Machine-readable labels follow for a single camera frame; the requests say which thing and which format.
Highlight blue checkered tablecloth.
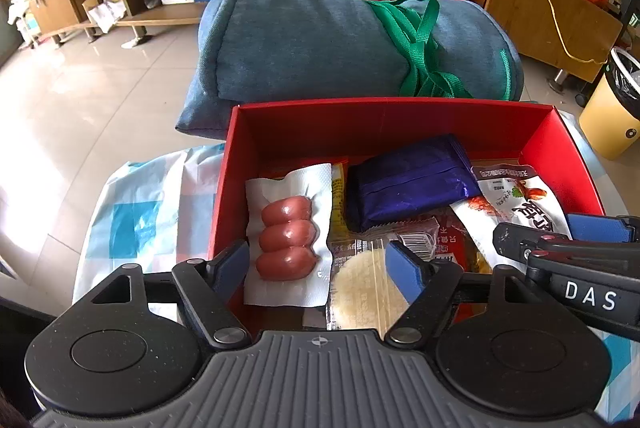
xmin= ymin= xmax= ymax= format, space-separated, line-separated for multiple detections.
xmin=71 ymin=109 xmax=640 ymax=424

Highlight white paper bag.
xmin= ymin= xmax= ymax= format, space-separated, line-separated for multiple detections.
xmin=82 ymin=0 xmax=127 ymax=34

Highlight small white red snack packet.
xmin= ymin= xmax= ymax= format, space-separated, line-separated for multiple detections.
xmin=450 ymin=164 xmax=572 ymax=269

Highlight yellow trash bin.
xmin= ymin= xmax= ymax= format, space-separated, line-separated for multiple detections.
xmin=579 ymin=47 xmax=640 ymax=159

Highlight red cardboard box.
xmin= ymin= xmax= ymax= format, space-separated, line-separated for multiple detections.
xmin=209 ymin=98 xmax=604 ymax=254

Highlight vacuum packed sausages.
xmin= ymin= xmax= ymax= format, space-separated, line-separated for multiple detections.
xmin=244 ymin=163 xmax=333 ymax=308

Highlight red green spicy packet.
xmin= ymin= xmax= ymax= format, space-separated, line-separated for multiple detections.
xmin=434 ymin=215 xmax=490 ymax=324

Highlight rolled blue blanket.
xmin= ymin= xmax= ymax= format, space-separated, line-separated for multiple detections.
xmin=176 ymin=0 xmax=524 ymax=139

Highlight green strap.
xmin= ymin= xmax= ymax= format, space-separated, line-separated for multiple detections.
xmin=364 ymin=0 xmax=514 ymax=102

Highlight round white cake packet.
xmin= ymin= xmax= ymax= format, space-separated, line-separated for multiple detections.
xmin=326 ymin=219 xmax=438 ymax=336

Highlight yellow red Trolli packet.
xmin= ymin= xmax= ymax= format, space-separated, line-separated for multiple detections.
xmin=329 ymin=163 xmax=349 ymax=242

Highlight purple foil packet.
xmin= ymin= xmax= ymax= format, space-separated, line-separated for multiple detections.
xmin=344 ymin=135 xmax=480 ymax=232

